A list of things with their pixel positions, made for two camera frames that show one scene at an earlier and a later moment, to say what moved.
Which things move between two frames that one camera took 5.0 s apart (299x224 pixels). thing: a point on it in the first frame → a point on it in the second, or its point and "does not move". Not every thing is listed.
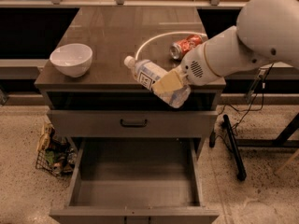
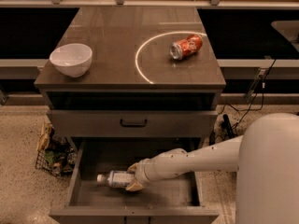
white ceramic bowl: [72, 60] does not move
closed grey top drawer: [133, 123] does not move
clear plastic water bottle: [146, 73] → [116, 178]
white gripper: [194, 65] → [142, 173]
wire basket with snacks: [55, 154] does not move
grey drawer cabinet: [140, 160] does not move
